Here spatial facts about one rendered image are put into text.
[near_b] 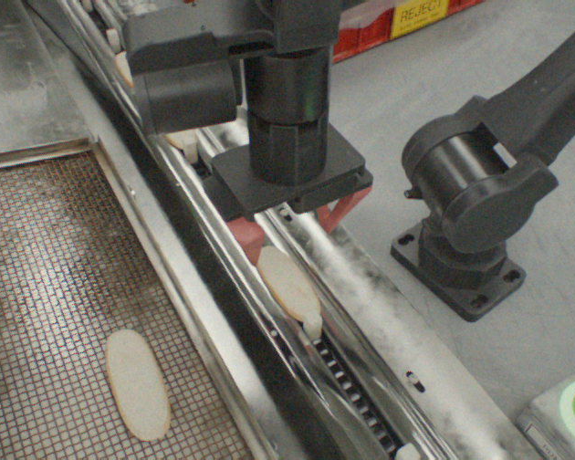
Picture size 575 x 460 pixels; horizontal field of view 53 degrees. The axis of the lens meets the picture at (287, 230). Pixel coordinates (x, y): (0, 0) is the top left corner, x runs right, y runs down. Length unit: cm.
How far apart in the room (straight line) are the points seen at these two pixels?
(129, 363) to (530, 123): 36
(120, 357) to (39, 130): 33
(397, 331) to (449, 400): 7
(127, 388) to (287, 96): 24
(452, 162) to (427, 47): 48
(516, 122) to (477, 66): 45
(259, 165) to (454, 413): 25
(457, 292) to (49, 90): 53
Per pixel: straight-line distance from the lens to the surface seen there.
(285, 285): 56
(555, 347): 62
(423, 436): 51
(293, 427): 53
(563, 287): 67
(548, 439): 50
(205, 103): 35
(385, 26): 95
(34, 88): 79
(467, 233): 51
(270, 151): 40
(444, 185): 50
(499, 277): 63
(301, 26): 32
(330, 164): 43
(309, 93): 37
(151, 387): 46
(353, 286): 56
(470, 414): 51
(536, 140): 50
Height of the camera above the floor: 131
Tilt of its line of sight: 49 degrees down
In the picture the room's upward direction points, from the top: straight up
